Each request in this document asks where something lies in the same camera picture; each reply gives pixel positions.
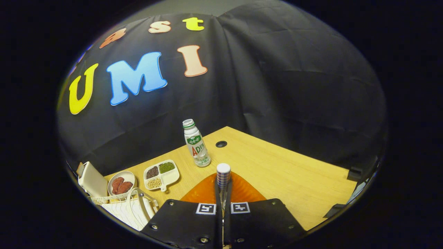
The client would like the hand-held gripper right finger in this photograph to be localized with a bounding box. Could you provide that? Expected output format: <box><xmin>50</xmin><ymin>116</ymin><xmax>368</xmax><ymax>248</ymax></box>
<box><xmin>223</xmin><ymin>172</ymin><xmax>307</xmax><ymax>249</ymax></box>

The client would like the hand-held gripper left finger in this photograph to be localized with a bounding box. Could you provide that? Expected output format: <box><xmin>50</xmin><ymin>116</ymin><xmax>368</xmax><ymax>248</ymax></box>
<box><xmin>140</xmin><ymin>172</ymin><xmax>224</xmax><ymax>249</ymax></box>

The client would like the checked handle spoon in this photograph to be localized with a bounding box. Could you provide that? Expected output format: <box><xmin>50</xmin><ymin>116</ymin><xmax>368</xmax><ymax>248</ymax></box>
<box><xmin>216</xmin><ymin>163</ymin><xmax>232</xmax><ymax>210</ymax></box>

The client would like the white wire dish rack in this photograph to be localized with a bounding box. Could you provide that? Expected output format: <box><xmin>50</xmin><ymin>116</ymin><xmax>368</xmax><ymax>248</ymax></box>
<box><xmin>89</xmin><ymin>187</ymin><xmax>160</xmax><ymax>231</ymax></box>

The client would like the small white meat dish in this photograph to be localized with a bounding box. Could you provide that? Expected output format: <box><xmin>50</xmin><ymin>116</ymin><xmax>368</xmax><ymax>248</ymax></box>
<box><xmin>108</xmin><ymin>170</ymin><xmax>137</xmax><ymax>199</ymax></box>

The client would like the white divided snack tray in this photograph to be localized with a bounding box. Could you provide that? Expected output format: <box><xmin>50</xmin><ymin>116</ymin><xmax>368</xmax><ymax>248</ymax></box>
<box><xmin>143</xmin><ymin>159</ymin><xmax>180</xmax><ymax>192</ymax></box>

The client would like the white green-label drink bottle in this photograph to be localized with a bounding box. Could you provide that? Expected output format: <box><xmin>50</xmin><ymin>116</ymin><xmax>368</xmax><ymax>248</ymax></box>
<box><xmin>182</xmin><ymin>119</ymin><xmax>211</xmax><ymax>168</ymax></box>

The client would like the white toaster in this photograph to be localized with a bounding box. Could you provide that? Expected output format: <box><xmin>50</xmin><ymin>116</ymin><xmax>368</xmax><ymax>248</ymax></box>
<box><xmin>77</xmin><ymin>162</ymin><xmax>108</xmax><ymax>198</ymax></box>

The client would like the black backdrop cloth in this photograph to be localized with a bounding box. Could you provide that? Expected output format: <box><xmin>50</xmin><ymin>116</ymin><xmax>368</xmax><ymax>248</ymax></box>
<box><xmin>57</xmin><ymin>0</ymin><xmax>387</xmax><ymax>177</ymax></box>

